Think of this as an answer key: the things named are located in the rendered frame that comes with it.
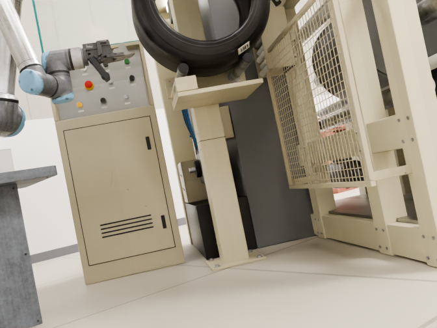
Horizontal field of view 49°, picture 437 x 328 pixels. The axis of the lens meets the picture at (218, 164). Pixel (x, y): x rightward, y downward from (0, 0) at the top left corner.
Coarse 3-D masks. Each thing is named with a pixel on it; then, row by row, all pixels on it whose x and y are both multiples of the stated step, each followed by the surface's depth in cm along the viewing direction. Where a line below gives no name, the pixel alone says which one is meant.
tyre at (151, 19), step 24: (144, 0) 193; (240, 0) 229; (264, 0) 201; (144, 24) 195; (240, 24) 228; (264, 24) 204; (144, 48) 215; (168, 48) 196; (192, 48) 195; (216, 48) 197; (192, 72) 211; (216, 72) 214
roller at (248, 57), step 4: (244, 56) 202; (248, 56) 202; (252, 56) 203; (240, 60) 209; (244, 60) 202; (248, 60) 202; (252, 60) 203; (240, 64) 210; (244, 64) 206; (248, 64) 206; (236, 68) 218; (240, 68) 213; (244, 68) 212; (232, 72) 227; (236, 72) 221; (240, 72) 219; (232, 76) 230; (236, 76) 226; (232, 80) 235; (236, 80) 235
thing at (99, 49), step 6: (96, 42) 198; (102, 42) 199; (108, 42) 199; (84, 48) 199; (90, 48) 199; (96, 48) 200; (102, 48) 200; (108, 48) 200; (84, 54) 197; (90, 54) 201; (96, 54) 200; (102, 54) 198; (108, 54) 199; (84, 60) 198; (102, 60) 199; (108, 60) 201
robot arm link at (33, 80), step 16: (0, 0) 188; (0, 16) 187; (16, 16) 189; (16, 32) 186; (16, 48) 184; (32, 48) 187; (16, 64) 185; (32, 64) 182; (32, 80) 179; (48, 80) 185; (48, 96) 189
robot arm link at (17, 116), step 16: (16, 0) 206; (0, 32) 204; (0, 48) 204; (0, 64) 205; (0, 80) 205; (0, 96) 204; (0, 112) 202; (16, 112) 211; (0, 128) 204; (16, 128) 212
